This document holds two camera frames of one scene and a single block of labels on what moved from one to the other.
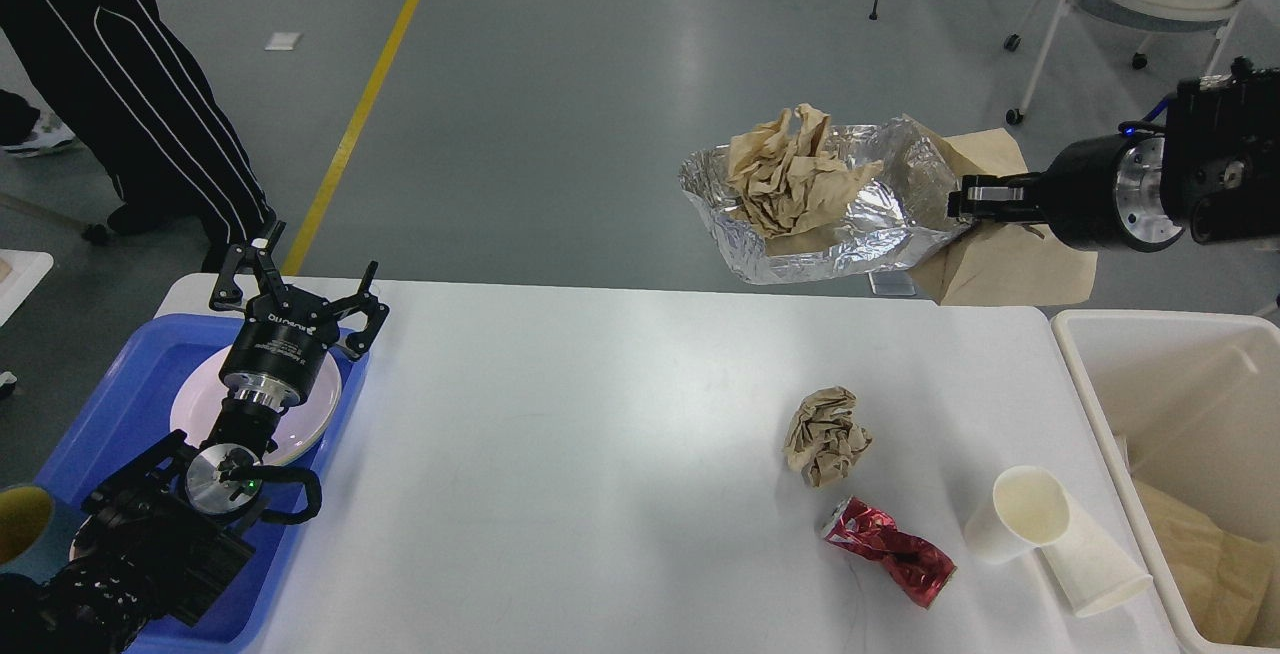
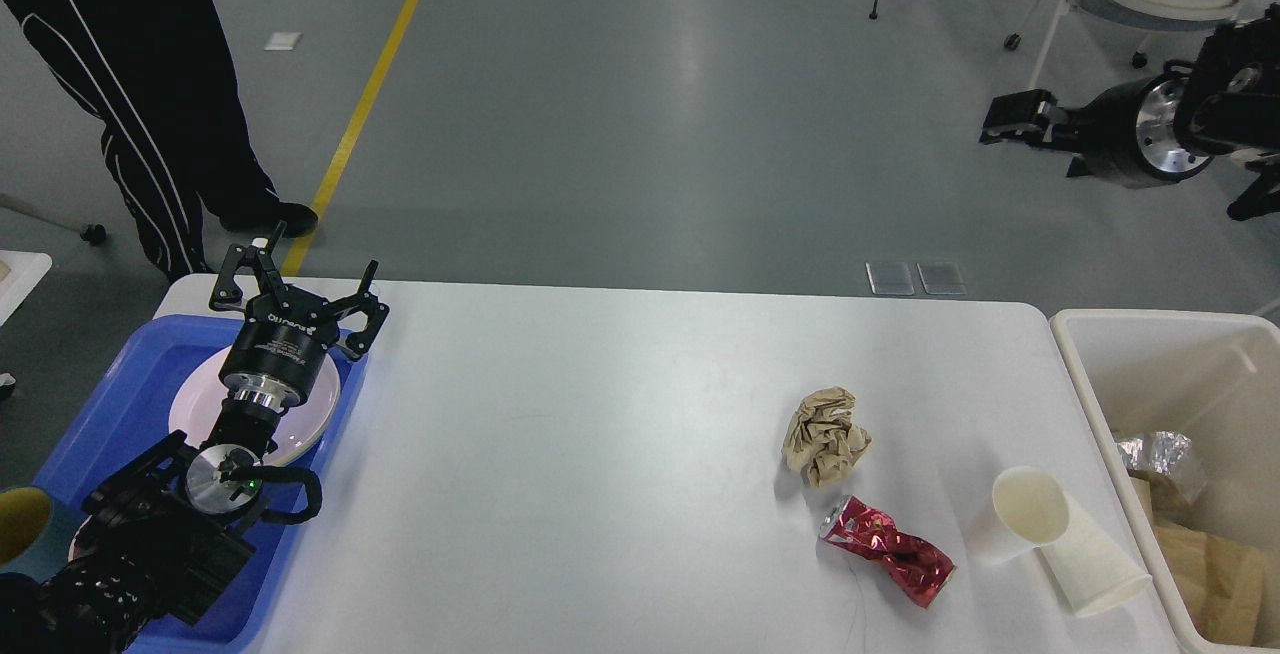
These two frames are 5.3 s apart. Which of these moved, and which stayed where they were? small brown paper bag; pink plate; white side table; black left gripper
Moved: small brown paper bag
Stayed: white side table; black left gripper; pink plate
